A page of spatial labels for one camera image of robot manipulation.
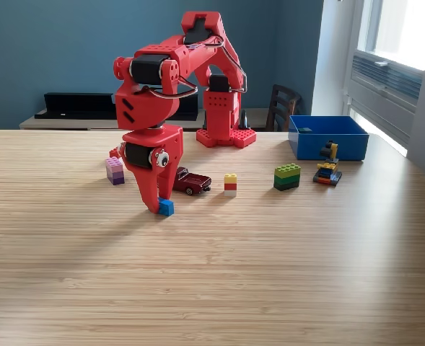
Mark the green brick stack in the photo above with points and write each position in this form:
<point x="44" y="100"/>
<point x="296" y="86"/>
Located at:
<point x="287" y="176"/>

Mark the blue brick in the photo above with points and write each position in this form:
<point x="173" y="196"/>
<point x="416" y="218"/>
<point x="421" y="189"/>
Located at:
<point x="167" y="208"/>

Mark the grey vent grille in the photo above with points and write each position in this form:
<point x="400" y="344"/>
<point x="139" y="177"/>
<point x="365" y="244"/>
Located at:
<point x="396" y="81"/>

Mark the blue plastic bin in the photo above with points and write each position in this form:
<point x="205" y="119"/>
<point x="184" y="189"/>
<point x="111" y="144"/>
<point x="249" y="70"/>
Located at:
<point x="342" y="147"/>

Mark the pale wooden sideboard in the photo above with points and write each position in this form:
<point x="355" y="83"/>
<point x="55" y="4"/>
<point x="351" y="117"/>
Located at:
<point x="71" y="123"/>

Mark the pink purple brick stack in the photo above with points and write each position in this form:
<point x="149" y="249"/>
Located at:
<point x="114" y="171"/>

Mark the small yellow toy digger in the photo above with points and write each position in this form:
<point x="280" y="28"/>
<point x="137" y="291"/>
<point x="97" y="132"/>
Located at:
<point x="327" y="169"/>

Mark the black table clamp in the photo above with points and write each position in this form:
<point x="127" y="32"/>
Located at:
<point x="245" y="120"/>
<point x="205" y="120"/>

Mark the dark grey brick stack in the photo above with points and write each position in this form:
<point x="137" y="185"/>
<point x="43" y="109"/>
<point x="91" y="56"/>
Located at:
<point x="306" y="129"/>

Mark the white window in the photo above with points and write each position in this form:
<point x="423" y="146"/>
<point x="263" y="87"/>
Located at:
<point x="403" y="29"/>

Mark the dark red toy pickup car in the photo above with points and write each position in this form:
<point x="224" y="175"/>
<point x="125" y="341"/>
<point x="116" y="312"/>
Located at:
<point x="194" y="182"/>

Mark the small white window latch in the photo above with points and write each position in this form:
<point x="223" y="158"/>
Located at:
<point x="381" y="63"/>

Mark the yellow red white brick stack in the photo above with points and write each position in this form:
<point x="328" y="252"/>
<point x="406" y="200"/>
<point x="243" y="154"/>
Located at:
<point x="230" y="185"/>

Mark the dark wooden chair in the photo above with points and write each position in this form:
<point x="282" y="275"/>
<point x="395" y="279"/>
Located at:
<point x="282" y="104"/>

